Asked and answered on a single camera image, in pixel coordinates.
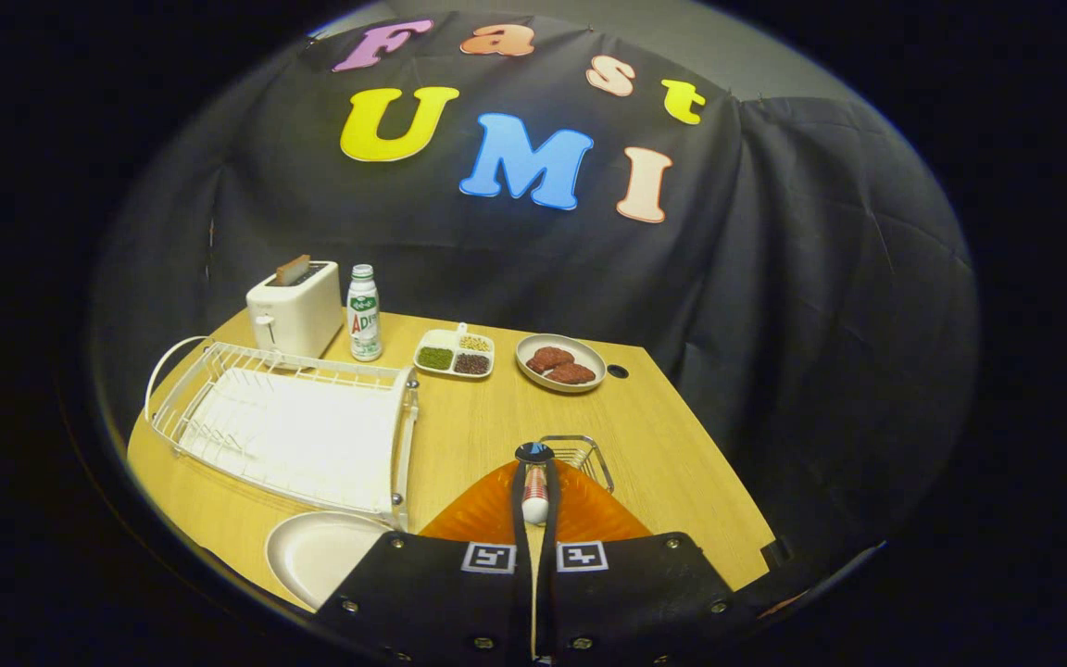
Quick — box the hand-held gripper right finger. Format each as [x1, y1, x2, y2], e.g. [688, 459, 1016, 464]
[538, 460, 759, 667]

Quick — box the black backdrop cloth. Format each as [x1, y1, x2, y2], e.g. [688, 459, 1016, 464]
[94, 9, 977, 557]

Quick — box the white wire dish rack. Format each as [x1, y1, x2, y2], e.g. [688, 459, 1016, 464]
[144, 335, 421, 532]

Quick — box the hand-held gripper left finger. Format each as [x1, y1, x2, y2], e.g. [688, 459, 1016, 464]
[316, 460, 536, 667]

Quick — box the white toaster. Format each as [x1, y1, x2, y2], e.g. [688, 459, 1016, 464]
[245, 260, 345, 361]

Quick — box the white round plate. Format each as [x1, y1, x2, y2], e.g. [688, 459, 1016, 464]
[265, 510, 396, 610]

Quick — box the white divided condiment dish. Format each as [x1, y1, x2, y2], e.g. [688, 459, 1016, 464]
[412, 322, 496, 381]

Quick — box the grey plate of meat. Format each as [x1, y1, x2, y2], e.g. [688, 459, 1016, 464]
[515, 333, 609, 395]

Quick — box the metal wire basket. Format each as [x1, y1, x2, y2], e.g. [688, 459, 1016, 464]
[538, 434, 616, 495]

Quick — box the white green drink bottle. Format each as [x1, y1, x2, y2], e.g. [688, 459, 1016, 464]
[346, 264, 384, 363]

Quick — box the red white striped spoon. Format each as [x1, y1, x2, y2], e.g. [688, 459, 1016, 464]
[514, 441, 556, 527]

